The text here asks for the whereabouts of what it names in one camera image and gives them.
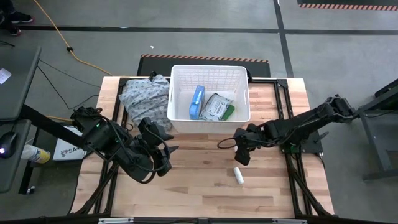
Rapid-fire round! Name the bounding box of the grey patterned cloth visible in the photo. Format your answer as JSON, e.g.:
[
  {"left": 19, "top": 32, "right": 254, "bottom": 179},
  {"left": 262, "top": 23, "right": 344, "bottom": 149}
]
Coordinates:
[{"left": 118, "top": 73, "right": 174, "bottom": 131}]

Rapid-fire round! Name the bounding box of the grey labelled mailer package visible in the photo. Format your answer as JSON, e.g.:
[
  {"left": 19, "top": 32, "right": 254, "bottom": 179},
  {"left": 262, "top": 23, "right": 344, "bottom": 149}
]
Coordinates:
[{"left": 198, "top": 92, "right": 234, "bottom": 121}]

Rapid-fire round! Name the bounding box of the white paper sheet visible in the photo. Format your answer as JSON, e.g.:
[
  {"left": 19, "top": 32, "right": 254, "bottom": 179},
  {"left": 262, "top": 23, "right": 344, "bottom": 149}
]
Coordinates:
[{"left": 0, "top": 67, "right": 12, "bottom": 85}]

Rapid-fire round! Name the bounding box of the silver frame bracket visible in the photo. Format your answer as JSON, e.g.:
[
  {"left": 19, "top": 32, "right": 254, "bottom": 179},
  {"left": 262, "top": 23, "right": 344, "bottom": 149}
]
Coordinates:
[
  {"left": 272, "top": 218, "right": 308, "bottom": 224},
  {"left": 98, "top": 217, "right": 134, "bottom": 224}
]

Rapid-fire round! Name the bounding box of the yellow floor cable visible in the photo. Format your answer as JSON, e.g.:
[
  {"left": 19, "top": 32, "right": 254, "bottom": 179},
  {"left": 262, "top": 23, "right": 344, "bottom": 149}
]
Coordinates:
[{"left": 32, "top": 0, "right": 114, "bottom": 123}]

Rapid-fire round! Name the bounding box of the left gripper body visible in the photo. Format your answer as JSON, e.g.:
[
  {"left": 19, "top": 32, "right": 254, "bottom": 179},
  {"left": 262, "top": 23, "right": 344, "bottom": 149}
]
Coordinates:
[{"left": 138, "top": 116, "right": 172, "bottom": 177}]

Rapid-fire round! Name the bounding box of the black floor cable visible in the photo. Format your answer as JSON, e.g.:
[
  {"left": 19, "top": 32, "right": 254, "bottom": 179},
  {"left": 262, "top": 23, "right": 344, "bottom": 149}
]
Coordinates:
[
  {"left": 36, "top": 63, "right": 100, "bottom": 110},
  {"left": 39, "top": 58, "right": 102, "bottom": 89}
]

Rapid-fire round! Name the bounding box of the blue first aid box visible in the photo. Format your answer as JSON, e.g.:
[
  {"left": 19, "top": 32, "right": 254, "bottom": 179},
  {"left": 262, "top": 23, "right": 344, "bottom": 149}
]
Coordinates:
[{"left": 189, "top": 85, "right": 206, "bottom": 121}]

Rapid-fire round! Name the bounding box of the black computer mouse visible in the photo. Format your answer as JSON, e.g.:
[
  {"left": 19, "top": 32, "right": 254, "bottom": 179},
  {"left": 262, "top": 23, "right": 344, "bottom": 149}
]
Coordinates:
[{"left": 0, "top": 131, "right": 19, "bottom": 159}]

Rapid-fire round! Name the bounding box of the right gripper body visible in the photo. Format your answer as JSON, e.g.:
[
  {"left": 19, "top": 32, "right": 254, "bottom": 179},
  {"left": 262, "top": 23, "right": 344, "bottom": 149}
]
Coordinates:
[{"left": 234, "top": 123, "right": 266, "bottom": 153}]

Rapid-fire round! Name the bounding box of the dark grey desk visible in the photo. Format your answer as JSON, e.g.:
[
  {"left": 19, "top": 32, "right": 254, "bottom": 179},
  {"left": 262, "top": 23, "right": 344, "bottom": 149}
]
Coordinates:
[{"left": 0, "top": 45, "right": 88, "bottom": 195}]

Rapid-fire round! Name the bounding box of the black metal desk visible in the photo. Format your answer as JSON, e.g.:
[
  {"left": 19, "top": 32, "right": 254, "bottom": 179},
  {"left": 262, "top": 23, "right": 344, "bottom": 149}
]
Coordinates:
[{"left": 362, "top": 77, "right": 398, "bottom": 181}]

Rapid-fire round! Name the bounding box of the person's leg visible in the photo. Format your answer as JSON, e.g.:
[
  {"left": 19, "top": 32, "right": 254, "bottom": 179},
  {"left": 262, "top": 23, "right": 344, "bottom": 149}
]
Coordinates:
[{"left": 0, "top": 0, "right": 15, "bottom": 15}]

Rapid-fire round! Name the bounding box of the white gauze roll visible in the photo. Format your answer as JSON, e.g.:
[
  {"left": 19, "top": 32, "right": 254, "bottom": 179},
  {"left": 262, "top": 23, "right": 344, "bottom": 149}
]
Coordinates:
[{"left": 233, "top": 167, "right": 244, "bottom": 185}]

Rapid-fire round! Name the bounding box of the black hazard-striped floor mat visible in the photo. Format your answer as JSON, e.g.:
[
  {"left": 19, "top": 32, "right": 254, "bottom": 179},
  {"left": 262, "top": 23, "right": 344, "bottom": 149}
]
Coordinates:
[
  {"left": 136, "top": 54, "right": 271, "bottom": 78},
  {"left": 297, "top": 0, "right": 398, "bottom": 11}
]

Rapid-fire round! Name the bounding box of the white and yellow bottle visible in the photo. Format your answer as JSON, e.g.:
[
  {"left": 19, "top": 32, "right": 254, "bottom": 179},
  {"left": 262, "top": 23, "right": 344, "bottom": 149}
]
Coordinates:
[{"left": 21, "top": 144, "right": 51, "bottom": 165}]

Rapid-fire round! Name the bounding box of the green bandage roll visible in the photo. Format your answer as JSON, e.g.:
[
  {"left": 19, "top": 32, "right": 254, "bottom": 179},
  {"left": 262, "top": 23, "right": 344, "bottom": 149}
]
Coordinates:
[{"left": 221, "top": 104, "right": 236, "bottom": 121}]

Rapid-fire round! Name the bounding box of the white printed cardboard box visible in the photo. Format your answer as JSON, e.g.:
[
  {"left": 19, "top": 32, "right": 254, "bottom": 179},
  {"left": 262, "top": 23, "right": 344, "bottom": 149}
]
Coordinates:
[{"left": 52, "top": 126, "right": 91, "bottom": 162}]

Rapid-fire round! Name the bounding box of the white plastic basket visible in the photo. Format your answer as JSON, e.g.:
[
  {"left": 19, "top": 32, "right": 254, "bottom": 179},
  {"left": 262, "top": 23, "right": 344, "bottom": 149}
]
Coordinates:
[{"left": 167, "top": 64, "right": 251, "bottom": 134}]

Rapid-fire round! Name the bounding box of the black aluminium table frame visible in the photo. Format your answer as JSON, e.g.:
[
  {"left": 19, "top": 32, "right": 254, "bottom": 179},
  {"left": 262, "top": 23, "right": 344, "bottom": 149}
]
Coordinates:
[{"left": 70, "top": 76, "right": 335, "bottom": 224}]

